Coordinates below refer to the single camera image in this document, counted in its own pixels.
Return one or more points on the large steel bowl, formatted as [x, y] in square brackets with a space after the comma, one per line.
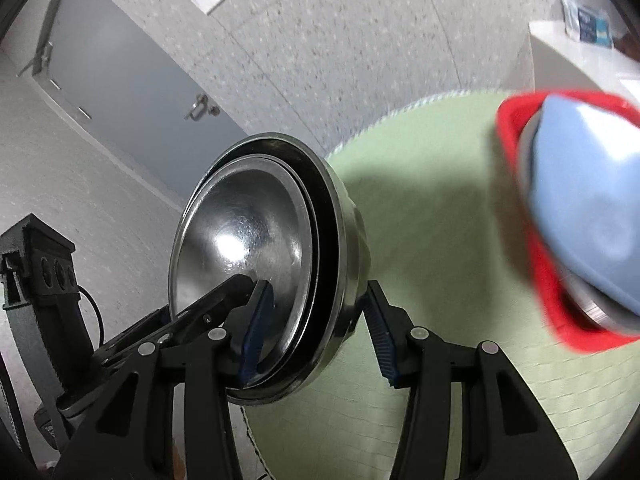
[527, 150]

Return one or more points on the red plastic basin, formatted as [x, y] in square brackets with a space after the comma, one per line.
[550, 310]

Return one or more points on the white vanity counter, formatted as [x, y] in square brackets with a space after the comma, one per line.
[565, 55]

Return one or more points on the metal door closer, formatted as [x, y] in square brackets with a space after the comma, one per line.
[37, 62]

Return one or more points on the blue plate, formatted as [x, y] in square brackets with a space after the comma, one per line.
[590, 185]

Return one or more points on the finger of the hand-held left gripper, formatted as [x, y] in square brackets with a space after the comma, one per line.
[200, 310]

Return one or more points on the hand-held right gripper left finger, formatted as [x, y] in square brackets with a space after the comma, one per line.
[255, 330]

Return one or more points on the green table mat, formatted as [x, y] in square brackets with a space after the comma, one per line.
[440, 210]

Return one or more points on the grey door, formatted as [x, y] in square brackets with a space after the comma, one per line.
[125, 85]

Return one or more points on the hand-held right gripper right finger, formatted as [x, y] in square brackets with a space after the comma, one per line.
[380, 340]

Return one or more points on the blue tissue packet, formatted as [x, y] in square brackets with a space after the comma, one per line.
[587, 22]

